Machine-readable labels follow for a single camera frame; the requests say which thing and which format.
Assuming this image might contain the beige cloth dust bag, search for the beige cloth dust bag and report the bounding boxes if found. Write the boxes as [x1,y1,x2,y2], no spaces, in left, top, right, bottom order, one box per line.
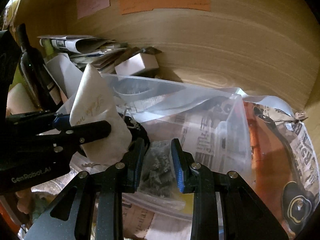
[70,64,132,165]

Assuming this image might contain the grey fuzzy fabric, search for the grey fuzzy fabric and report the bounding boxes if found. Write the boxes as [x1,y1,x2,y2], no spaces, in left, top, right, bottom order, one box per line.
[139,140,176,198]

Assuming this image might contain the white ceramic mug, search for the white ceramic mug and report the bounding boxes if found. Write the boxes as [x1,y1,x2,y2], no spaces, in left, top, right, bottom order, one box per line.
[7,83,36,115]

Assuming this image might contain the dark wine bottle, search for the dark wine bottle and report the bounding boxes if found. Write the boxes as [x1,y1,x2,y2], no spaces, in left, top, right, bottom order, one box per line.
[17,23,63,112]

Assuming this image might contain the white envelope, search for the white envelope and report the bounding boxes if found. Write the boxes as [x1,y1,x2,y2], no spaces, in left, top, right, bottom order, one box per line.
[46,53,83,98]

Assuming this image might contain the stack of magazines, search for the stack of magazines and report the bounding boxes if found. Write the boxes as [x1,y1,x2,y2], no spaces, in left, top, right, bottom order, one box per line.
[38,35,127,72]

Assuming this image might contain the small white cardboard box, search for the small white cardboard box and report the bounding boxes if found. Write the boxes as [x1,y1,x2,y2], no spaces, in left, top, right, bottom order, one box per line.
[115,53,159,76]

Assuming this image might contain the clear plastic storage bin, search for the clear plastic storage bin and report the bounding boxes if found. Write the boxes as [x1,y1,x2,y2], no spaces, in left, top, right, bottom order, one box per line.
[57,73,253,221]

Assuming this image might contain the pink sticky note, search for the pink sticky note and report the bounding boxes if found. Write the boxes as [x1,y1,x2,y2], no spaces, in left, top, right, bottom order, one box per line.
[76,0,110,19]

